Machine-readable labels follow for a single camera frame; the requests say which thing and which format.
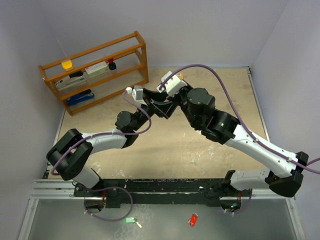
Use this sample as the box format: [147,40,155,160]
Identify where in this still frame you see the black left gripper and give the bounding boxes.
[132,89,177,132]

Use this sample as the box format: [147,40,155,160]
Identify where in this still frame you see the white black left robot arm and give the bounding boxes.
[46,90,177,196]

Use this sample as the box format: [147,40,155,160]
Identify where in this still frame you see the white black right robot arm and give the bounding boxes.
[169,85,309,198]

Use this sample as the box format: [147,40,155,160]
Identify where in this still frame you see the tan spiral notebook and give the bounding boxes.
[176,72,184,80]

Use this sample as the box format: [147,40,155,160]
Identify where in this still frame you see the red black stamp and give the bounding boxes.
[107,58,117,71]

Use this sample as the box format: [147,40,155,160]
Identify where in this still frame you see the white cardboard box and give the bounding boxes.
[85,61,109,78]

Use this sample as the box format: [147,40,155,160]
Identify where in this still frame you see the blue stapler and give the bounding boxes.
[67,89,95,106]

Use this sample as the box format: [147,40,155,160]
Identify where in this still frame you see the white black stapler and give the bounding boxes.
[55,72,89,91]

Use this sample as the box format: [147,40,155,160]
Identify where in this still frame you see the wooden shelf rack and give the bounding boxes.
[38,31,149,116]

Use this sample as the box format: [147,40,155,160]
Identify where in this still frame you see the yellow lidded jar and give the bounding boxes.
[61,59,74,72]

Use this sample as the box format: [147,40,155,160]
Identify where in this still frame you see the red key tag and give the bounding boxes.
[187,213,199,227]

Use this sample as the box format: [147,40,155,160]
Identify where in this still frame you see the green key tag with key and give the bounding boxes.
[124,216,142,228]

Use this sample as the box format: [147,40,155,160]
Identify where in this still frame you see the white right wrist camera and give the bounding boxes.
[156,74,187,97]

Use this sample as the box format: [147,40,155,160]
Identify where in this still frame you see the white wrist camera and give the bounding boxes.
[125,85,146,105]
[156,74,187,97]

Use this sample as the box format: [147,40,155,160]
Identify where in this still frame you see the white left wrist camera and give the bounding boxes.
[125,85,146,105]

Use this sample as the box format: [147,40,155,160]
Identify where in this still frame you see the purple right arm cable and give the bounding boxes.
[158,63,320,175]

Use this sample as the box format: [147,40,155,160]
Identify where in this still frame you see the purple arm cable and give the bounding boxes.
[50,91,153,175]
[158,63,320,175]

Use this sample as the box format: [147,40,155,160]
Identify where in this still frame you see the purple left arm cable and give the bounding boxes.
[50,91,153,175]

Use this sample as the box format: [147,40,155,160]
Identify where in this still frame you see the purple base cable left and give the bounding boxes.
[83,185,134,222]

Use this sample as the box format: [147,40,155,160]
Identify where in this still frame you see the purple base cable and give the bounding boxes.
[223,188,255,216]
[83,185,134,222]

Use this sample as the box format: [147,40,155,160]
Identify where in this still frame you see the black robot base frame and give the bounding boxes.
[74,170,252,209]

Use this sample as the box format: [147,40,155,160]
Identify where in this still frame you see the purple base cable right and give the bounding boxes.
[223,188,255,216]

